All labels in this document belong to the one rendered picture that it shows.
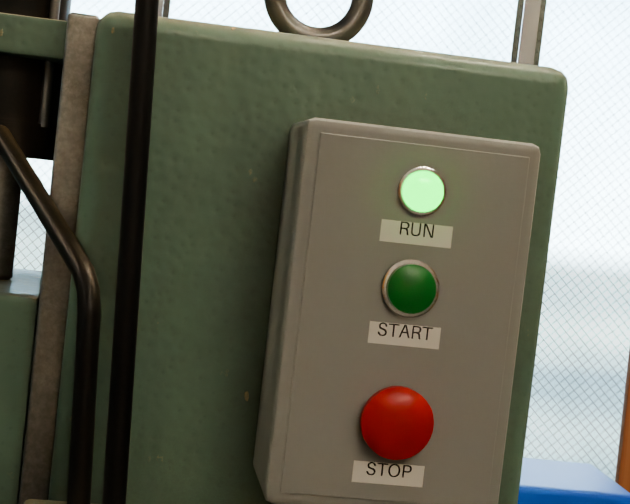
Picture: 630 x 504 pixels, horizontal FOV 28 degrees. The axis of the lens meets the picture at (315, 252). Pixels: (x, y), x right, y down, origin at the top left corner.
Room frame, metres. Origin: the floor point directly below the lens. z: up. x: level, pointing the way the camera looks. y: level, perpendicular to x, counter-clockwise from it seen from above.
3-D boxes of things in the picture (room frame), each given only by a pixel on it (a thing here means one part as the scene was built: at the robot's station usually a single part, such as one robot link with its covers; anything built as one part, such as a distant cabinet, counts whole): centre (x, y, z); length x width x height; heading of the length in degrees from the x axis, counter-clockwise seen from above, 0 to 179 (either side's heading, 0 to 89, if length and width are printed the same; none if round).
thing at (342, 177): (0.54, -0.04, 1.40); 0.10 x 0.06 x 0.16; 98
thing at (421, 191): (0.51, -0.04, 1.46); 0.02 x 0.01 x 0.02; 98
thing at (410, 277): (0.51, -0.04, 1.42); 0.02 x 0.01 x 0.02; 98
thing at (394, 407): (0.51, -0.04, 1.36); 0.03 x 0.01 x 0.03; 98
